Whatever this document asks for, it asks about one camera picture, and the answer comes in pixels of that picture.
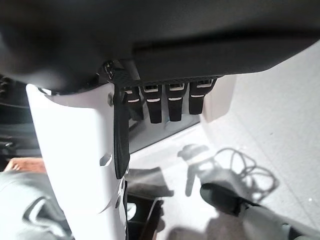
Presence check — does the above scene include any white cabinet surround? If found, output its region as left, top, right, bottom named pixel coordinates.
left=201, top=74, right=237, bottom=124

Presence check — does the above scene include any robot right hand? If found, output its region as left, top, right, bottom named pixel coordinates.
left=0, top=0, right=320, bottom=240

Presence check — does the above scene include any robot right leg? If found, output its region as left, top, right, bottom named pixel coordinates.
left=199, top=182, right=320, bottom=240

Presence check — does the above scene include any white garment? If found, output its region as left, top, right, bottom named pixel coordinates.
left=0, top=171, right=74, bottom=240

